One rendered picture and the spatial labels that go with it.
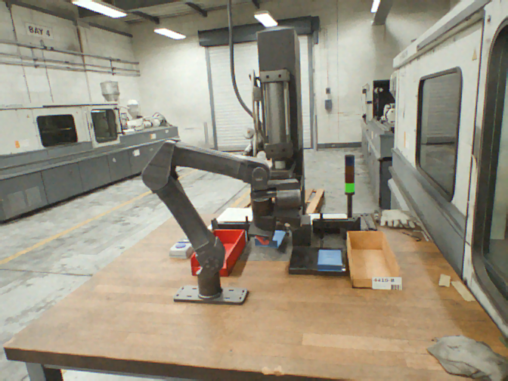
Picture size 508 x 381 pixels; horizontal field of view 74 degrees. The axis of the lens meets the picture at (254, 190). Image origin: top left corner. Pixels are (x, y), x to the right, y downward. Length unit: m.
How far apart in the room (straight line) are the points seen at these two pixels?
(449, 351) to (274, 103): 0.83
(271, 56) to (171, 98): 10.55
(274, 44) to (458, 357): 1.02
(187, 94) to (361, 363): 11.02
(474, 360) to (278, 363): 0.37
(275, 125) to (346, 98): 9.23
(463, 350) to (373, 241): 0.51
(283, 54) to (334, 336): 0.90
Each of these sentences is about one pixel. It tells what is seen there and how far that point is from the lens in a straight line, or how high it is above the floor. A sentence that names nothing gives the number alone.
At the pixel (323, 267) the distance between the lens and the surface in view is 1.03.
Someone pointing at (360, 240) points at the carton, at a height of 0.94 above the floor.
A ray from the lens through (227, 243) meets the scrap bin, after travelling 1.31.
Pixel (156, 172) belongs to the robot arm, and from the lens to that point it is 0.85.
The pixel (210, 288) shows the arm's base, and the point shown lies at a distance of 0.95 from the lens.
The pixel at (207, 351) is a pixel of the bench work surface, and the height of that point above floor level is 0.90.
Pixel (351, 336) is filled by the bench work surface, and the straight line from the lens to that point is 0.84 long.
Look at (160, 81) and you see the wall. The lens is 11.94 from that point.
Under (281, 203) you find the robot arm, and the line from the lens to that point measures 0.86.
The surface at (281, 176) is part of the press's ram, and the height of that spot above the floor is 1.16.
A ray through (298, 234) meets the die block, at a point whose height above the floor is 0.94.
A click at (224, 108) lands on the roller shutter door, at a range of 10.97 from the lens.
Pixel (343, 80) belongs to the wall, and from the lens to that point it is 10.38.
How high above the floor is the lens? 1.41
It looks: 14 degrees down
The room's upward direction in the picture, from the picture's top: 4 degrees counter-clockwise
